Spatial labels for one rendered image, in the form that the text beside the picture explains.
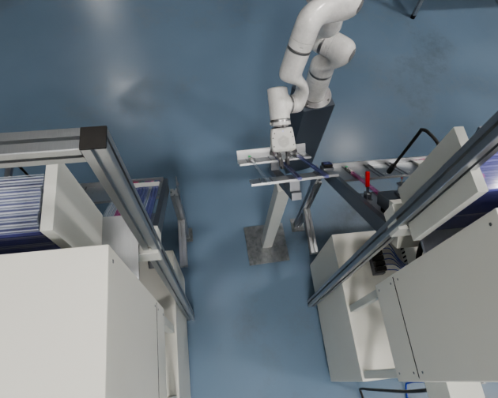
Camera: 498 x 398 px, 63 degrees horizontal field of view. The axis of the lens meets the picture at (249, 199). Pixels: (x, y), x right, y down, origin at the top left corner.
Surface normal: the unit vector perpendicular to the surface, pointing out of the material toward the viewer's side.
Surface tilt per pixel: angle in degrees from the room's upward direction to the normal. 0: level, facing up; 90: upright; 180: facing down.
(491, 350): 90
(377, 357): 0
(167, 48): 0
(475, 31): 0
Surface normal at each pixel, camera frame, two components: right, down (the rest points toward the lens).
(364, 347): 0.05, -0.41
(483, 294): -0.99, 0.08
